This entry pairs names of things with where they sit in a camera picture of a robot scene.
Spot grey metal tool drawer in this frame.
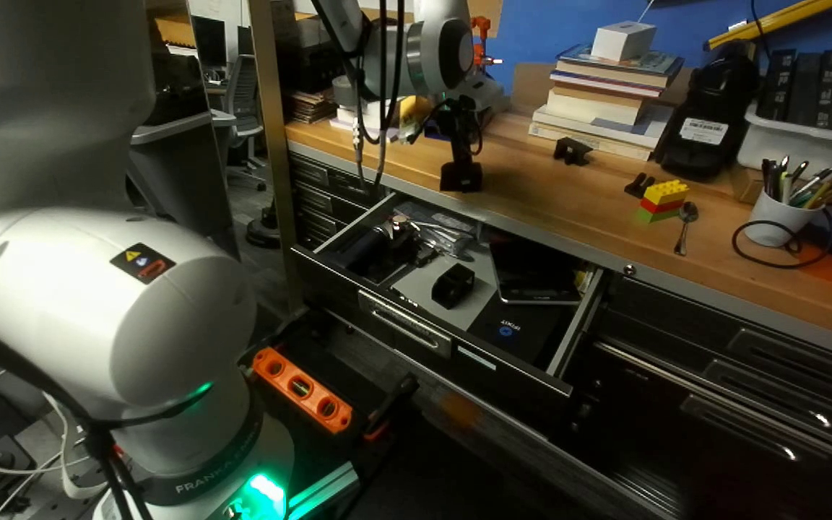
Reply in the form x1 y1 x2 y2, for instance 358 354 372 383
290 185 612 399

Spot black key tool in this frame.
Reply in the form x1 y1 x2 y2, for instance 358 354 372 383
671 199 703 259

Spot black box blue label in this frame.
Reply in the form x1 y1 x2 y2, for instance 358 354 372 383
469 296 571 373

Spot wooden shelf post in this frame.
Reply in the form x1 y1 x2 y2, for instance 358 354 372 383
246 0 309 311

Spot black cable loop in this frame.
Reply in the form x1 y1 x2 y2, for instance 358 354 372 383
732 205 832 270

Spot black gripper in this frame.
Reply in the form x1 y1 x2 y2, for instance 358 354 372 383
426 93 489 181

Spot black two-pronged mount block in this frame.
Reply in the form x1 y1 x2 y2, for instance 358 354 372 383
553 134 596 166

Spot black label printer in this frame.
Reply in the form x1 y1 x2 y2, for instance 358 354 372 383
649 55 761 181

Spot stack of books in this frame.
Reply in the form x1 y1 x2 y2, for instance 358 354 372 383
530 104 664 152

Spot small white box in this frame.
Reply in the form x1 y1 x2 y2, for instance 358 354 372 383
590 19 658 67

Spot assorted pens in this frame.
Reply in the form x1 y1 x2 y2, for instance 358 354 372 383
761 155 832 210

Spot thick white-paged book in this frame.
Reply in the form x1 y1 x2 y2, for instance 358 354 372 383
544 74 674 127

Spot dark cover book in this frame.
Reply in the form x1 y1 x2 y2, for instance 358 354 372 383
554 52 686 93

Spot black plastic bracket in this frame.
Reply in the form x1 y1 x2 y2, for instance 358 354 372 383
427 259 480 311

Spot white plastic bin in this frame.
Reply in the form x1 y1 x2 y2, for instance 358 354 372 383
738 98 832 197

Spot white pen cup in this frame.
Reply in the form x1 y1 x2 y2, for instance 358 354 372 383
746 185 823 251

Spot blue wall board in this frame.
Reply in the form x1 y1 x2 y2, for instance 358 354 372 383
485 0 832 108

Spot assorted silver hand tools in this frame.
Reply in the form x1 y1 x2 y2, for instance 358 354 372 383
376 205 483 269

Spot workbench drawer cabinet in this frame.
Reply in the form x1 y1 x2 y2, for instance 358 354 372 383
283 146 832 520

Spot small black plastic clip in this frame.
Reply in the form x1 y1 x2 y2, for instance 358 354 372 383
623 169 658 199

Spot colourful lego block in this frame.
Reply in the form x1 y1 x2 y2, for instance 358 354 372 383
635 175 693 228

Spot black flat case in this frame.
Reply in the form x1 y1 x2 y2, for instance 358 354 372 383
489 234 593 306

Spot black tool tray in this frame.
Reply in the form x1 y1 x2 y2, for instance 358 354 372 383
239 311 423 478

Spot yellow spirit level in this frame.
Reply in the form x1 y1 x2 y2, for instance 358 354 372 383
704 0 832 52

